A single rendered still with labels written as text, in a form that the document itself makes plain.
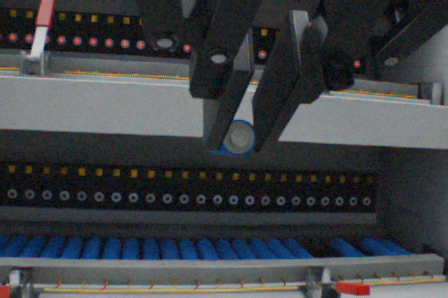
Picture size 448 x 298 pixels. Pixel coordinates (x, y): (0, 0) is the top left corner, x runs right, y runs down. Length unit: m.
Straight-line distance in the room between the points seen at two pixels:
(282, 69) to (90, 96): 0.24
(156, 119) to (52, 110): 0.09
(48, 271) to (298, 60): 0.32
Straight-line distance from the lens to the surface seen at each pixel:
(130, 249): 0.46
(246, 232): 0.53
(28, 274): 0.40
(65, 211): 0.54
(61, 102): 0.39
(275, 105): 0.18
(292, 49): 0.16
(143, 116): 0.38
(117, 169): 0.52
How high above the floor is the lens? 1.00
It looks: 12 degrees up
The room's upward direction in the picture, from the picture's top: straight up
